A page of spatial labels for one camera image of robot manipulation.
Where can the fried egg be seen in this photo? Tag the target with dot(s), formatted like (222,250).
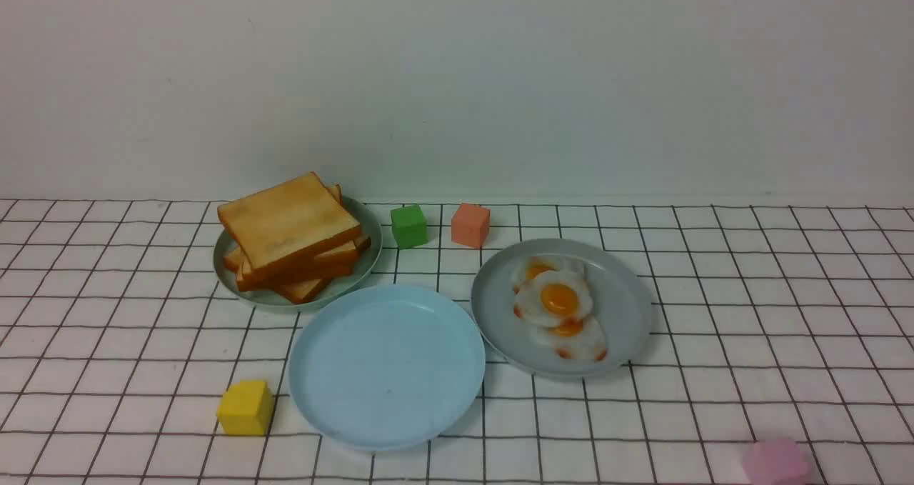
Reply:
(553,298)
(530,267)
(582,340)

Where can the toast slice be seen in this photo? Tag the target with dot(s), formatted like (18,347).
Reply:
(281,227)
(232,258)
(294,231)
(301,292)

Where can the orange cube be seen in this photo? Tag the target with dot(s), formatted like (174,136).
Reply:
(470,225)

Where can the green cube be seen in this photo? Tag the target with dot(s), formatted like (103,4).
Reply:
(409,226)

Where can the grey plate with eggs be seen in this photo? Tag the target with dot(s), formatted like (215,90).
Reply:
(622,305)

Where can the light blue plate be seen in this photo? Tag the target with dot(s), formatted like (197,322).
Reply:
(387,367)

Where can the green plate with bread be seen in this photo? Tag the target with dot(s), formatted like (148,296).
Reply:
(345,278)

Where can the yellow cube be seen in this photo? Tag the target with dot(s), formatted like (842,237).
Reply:
(246,409)

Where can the white black-grid tablecloth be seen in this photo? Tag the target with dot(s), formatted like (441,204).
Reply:
(118,341)

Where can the pink cube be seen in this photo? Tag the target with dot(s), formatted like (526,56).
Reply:
(776,461)

